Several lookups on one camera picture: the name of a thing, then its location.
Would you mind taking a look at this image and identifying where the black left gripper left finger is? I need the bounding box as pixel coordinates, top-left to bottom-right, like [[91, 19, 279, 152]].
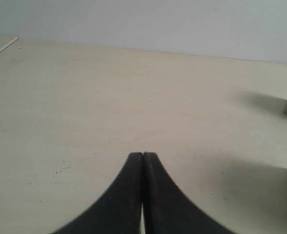
[[54, 152, 143, 234]]

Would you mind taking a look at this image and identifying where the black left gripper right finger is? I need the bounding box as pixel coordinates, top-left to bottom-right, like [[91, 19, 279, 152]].
[[143, 152, 232, 234]]

